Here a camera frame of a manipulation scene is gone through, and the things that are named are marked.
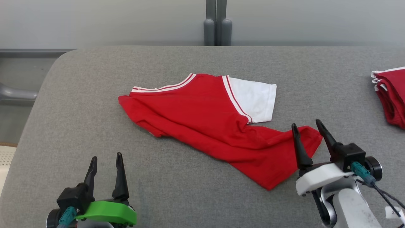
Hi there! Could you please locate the red white basketball jersey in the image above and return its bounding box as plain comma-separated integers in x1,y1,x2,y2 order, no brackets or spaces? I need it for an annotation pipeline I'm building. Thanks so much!
118,73,323,191
371,66,405,130

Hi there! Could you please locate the grey fabric sofa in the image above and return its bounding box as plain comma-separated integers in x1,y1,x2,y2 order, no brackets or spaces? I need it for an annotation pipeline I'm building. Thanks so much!
0,46,405,228

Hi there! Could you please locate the grey metal furniture leg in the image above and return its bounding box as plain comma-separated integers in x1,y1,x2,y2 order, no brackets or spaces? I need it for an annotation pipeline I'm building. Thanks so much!
0,83,38,102

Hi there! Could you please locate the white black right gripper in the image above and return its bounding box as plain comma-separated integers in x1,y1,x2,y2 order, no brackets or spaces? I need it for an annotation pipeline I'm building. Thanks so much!
291,119,355,197

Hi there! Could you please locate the grey partition post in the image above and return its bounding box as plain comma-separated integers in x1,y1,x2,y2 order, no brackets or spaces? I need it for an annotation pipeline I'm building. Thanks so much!
203,0,217,47
216,0,233,47

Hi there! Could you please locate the black cable teal connector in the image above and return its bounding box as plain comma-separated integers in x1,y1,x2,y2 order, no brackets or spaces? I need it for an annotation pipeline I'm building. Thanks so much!
59,206,77,228
351,161,405,228

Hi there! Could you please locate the grey baseboard rail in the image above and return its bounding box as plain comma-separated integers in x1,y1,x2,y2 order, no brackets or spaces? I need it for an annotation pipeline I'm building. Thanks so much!
0,48,76,58

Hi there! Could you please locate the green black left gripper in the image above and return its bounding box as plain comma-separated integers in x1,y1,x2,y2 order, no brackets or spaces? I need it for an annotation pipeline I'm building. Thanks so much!
76,152,137,227

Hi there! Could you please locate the white cable label tag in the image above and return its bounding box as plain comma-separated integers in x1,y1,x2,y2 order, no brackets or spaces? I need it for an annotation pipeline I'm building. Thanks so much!
386,206,404,219

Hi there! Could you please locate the white perforated laundry basket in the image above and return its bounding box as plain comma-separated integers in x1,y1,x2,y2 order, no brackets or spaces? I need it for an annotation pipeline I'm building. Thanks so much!
0,145,18,195

